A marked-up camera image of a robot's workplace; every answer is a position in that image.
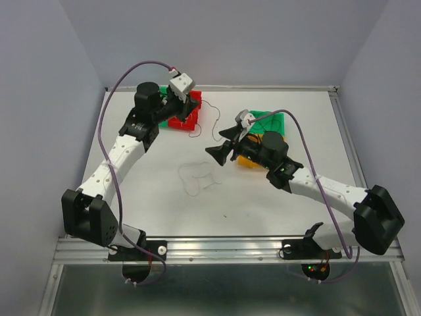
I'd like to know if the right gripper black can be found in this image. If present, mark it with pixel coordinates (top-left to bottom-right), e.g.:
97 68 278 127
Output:
205 124 273 171

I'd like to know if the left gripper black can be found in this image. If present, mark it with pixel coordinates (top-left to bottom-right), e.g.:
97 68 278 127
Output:
151 88 198 124

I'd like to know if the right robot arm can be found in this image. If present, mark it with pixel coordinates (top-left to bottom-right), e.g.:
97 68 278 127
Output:
205 128 405 257

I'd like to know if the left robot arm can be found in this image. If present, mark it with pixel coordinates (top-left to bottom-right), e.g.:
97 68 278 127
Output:
61 82 199 259

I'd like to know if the left green plastic bin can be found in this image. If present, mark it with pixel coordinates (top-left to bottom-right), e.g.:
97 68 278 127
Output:
159 86 169 128

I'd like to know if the green plastic bin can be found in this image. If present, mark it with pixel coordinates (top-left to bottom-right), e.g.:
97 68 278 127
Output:
249 113 285 136
159 86 169 128

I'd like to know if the red plastic bin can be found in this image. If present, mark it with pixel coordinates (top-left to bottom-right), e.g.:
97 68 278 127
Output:
168 90 202 132

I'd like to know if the yellow plastic bin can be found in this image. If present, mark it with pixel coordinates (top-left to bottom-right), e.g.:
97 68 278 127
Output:
237 133 263 169

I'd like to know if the right green plastic bin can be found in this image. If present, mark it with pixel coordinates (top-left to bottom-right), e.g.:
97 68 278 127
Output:
249 113 285 136

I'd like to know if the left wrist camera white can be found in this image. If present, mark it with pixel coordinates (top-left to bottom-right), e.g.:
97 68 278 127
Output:
169 72 195 99

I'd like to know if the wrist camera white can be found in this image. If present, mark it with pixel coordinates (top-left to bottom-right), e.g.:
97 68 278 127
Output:
169 72 195 99
235 109 256 142

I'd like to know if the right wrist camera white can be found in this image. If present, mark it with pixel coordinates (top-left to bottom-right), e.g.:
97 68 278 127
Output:
235 109 256 142

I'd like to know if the dark wire in green bin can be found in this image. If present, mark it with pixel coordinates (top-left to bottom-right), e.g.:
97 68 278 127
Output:
251 113 284 132

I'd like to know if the aluminium front rail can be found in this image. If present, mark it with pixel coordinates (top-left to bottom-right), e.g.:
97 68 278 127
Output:
52 234 406 264

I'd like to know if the aluminium rail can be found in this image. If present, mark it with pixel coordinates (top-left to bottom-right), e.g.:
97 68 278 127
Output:
328 86 385 235
52 234 406 264

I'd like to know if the aluminium right rail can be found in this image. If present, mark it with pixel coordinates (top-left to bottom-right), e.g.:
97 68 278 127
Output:
328 86 385 235

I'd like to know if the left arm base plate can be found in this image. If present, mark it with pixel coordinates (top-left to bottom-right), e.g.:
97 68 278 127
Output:
108 239 168 262

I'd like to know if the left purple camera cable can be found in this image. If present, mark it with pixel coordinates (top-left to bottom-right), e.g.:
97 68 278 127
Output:
98 61 180 288

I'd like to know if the purple camera cable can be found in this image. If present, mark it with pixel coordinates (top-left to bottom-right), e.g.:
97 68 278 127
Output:
98 61 180 288
248 109 361 286

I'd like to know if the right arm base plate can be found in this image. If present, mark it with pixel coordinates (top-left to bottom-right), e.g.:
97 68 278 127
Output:
278 239 342 260

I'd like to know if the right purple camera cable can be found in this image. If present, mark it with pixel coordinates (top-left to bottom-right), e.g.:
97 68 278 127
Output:
248 109 361 286

